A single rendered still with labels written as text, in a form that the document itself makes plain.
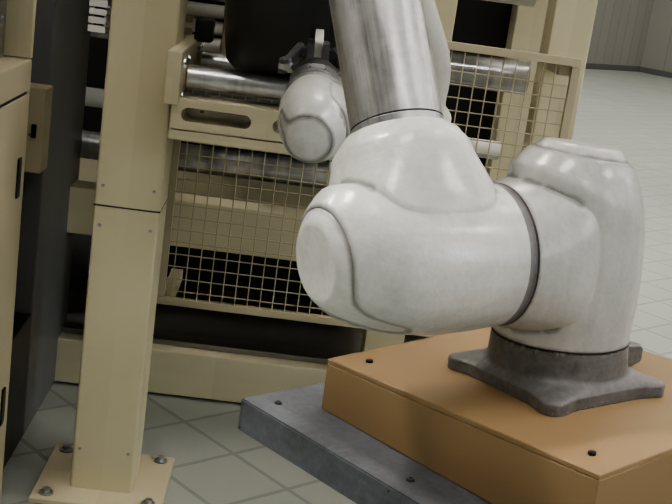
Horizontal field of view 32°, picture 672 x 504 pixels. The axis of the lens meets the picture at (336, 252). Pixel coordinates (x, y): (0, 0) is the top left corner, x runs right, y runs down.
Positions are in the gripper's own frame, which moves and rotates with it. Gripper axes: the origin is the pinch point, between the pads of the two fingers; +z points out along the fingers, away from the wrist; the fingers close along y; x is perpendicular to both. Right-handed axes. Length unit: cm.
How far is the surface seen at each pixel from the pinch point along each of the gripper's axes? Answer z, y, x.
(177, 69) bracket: 4.7, 24.6, 10.2
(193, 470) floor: 8, 15, 106
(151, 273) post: 5, 27, 54
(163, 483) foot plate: -2, 20, 102
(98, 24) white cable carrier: 21.1, 42.0, 9.7
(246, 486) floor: 3, 3, 105
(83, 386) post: -2, 38, 79
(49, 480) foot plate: -6, 44, 101
